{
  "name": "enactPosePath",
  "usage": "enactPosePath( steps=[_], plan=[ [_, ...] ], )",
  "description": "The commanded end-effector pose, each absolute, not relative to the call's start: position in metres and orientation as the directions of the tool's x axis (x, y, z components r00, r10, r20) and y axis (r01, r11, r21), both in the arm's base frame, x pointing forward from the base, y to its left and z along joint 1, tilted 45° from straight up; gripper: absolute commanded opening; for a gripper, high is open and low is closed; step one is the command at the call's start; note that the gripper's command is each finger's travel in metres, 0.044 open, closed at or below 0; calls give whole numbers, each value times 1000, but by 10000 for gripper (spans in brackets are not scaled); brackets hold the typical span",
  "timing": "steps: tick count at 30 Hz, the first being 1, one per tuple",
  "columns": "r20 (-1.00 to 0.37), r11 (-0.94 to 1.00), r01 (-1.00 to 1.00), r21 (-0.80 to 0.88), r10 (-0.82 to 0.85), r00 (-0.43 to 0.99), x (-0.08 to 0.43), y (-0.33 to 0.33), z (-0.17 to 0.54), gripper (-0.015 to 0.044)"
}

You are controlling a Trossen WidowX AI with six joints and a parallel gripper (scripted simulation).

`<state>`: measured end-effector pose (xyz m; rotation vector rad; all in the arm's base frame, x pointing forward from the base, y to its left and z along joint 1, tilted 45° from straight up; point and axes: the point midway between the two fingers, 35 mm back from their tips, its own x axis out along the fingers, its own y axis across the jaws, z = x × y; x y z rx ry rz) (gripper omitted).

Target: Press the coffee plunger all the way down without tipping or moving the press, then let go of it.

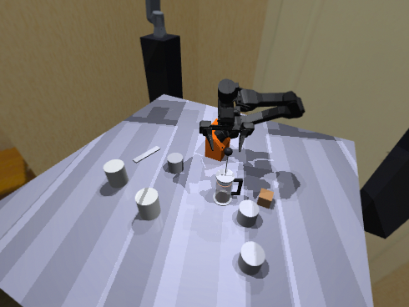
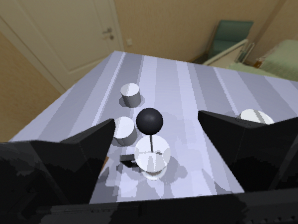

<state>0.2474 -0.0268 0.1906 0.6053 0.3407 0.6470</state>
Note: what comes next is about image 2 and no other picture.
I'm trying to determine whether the glass coffee press with black knob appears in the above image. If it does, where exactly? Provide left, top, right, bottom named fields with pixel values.
left=119, top=108, right=171, bottom=180

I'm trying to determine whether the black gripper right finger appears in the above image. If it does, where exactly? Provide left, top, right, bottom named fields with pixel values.
left=198, top=110, right=298, bottom=192

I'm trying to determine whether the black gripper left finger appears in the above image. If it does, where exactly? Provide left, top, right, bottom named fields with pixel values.
left=0, top=118, right=116, bottom=205

